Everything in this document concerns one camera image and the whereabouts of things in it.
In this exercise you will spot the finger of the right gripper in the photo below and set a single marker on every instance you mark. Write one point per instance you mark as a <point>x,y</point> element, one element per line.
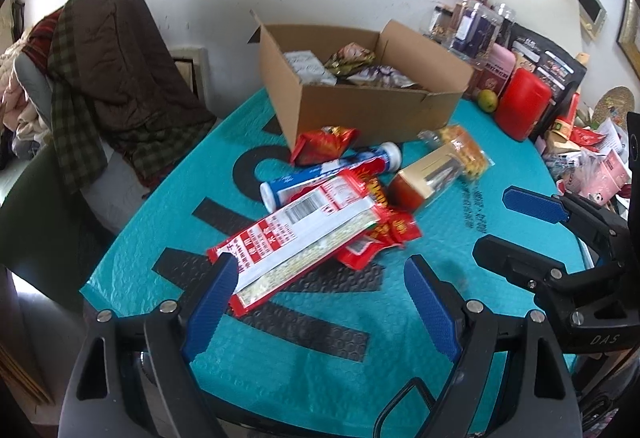
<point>530,267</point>
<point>550,207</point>

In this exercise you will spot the green yellow fruit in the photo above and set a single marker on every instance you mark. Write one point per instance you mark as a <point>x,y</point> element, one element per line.
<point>487,100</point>

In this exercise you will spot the large red snack bag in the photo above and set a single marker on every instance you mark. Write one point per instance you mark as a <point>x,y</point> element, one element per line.
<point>397,229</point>

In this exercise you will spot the small red snack bag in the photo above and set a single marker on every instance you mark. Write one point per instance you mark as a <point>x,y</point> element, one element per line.
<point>322,145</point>

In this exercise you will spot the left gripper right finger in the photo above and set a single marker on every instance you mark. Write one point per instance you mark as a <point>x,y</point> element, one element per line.
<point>536,397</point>

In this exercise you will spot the red cylindrical container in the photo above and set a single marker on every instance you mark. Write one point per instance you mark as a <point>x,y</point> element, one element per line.
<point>521,105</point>

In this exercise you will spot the pink jar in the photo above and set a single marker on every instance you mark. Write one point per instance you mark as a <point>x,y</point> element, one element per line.
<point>496,72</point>

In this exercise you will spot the gold windowed snack box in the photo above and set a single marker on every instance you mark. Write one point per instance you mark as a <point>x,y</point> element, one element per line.
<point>419,184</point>

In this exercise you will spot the clear jar dark label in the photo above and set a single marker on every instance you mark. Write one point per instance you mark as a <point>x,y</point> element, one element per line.
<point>475,31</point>

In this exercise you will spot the waffle pastry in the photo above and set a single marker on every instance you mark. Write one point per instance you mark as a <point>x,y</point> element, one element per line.
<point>475,162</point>

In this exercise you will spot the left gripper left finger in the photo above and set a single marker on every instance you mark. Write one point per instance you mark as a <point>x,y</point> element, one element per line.
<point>105,397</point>

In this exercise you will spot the blue white tablet tube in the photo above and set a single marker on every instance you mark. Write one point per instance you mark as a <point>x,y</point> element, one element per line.
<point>376,161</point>

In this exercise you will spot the dark brown jacket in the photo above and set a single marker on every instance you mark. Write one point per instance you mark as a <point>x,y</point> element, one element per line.
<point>115,84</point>

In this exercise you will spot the red white long snack packet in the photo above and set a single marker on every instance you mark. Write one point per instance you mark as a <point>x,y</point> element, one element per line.
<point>277,250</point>

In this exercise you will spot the black printed pouch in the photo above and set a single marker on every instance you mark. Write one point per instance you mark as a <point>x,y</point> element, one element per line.
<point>561,72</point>

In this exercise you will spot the brown cardboard box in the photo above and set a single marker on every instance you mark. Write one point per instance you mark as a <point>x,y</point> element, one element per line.
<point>380,114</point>

